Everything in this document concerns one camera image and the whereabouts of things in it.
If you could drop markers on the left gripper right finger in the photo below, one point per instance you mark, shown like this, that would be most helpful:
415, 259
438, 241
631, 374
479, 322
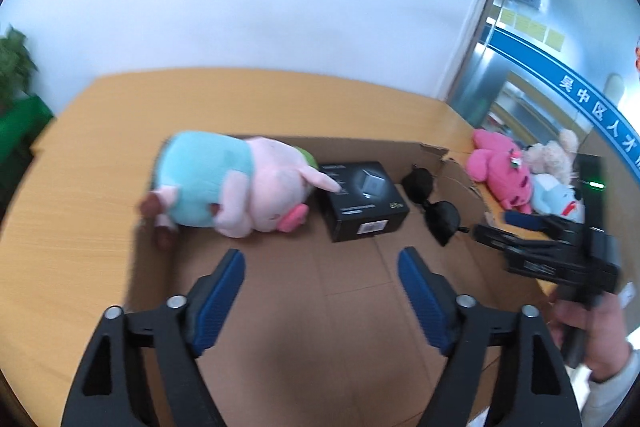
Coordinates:
532, 387

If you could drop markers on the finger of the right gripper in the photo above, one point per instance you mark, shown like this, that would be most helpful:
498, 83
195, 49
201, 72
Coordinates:
508, 243
538, 223

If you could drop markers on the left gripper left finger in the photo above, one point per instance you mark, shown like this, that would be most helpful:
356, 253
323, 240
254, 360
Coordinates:
110, 387

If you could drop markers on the right forearm white sleeve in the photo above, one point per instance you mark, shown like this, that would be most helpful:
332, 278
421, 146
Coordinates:
606, 398

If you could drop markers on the person right hand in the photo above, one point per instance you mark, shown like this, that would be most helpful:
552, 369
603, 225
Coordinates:
607, 347

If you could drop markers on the light blue plush toy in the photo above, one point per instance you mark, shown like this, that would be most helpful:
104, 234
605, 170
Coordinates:
553, 198

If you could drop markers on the beige plush bear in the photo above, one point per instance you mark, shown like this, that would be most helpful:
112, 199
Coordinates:
555, 158

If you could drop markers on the black sunglasses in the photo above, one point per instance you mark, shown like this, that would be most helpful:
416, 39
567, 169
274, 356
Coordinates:
441, 218

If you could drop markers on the pink plush toy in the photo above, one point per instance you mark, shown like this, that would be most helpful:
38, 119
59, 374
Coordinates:
499, 163

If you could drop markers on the black product box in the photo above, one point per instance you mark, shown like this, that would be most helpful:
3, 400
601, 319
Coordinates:
368, 204

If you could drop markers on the brown cardboard box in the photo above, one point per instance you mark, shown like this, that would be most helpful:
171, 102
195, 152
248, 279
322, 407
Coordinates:
322, 333

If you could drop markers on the pig plush toy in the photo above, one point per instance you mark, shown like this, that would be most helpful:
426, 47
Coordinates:
234, 186

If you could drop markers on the green cloth covered table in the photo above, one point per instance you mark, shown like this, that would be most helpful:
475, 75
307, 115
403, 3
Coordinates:
20, 126

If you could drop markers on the potted green plant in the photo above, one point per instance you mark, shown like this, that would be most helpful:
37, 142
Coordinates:
17, 69

